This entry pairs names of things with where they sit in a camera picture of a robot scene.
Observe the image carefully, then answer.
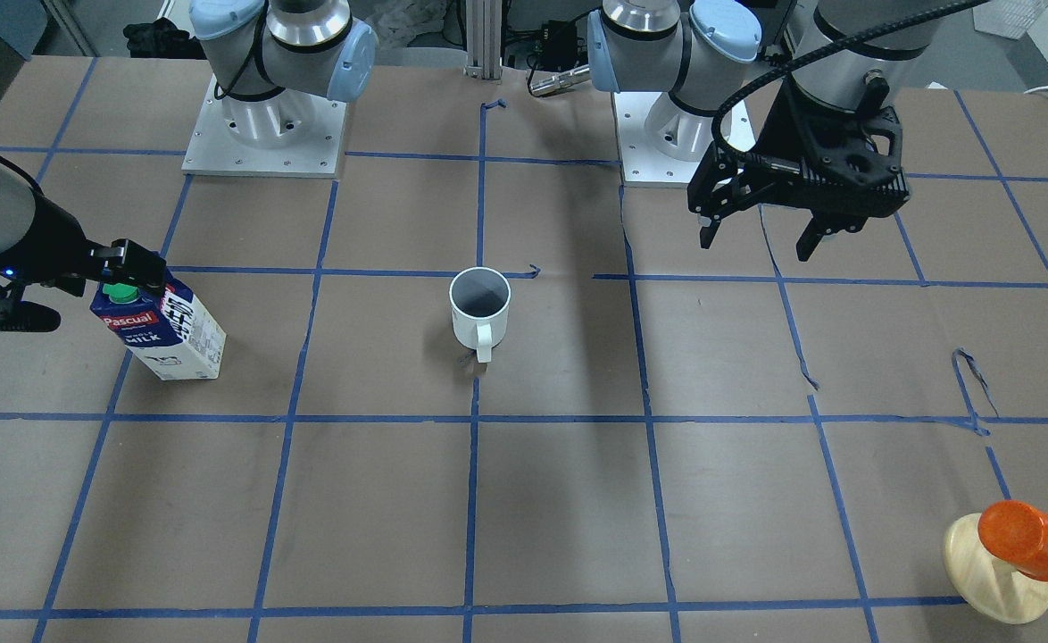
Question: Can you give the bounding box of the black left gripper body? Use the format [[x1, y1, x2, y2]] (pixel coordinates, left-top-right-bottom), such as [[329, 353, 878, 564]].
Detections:
[[687, 76, 911, 232]]

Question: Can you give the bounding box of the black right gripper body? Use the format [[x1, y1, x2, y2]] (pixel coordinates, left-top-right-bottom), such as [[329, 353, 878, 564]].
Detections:
[[0, 238, 168, 333]]

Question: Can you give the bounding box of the blue white milk carton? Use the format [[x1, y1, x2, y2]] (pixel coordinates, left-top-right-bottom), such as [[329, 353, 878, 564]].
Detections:
[[90, 274, 227, 381]]

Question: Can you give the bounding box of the white ceramic mug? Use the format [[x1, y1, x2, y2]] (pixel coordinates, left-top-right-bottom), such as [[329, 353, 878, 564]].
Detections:
[[449, 267, 512, 363]]

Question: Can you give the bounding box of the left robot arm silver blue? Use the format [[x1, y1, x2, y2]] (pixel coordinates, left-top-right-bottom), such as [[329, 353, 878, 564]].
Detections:
[[586, 1, 937, 261]]

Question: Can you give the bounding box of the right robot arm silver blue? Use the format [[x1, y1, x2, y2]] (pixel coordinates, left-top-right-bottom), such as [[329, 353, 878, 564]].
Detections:
[[0, 1, 378, 333]]

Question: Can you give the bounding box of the orange mug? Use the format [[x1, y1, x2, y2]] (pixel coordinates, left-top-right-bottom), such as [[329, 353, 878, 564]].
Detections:
[[977, 500, 1048, 582]]

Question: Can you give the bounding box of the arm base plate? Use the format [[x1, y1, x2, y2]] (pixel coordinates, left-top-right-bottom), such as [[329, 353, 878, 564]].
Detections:
[[612, 91, 712, 189], [181, 77, 352, 180]]

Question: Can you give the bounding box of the aluminium frame post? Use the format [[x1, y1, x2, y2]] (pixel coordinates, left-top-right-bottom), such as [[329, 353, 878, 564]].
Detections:
[[464, 0, 503, 84]]

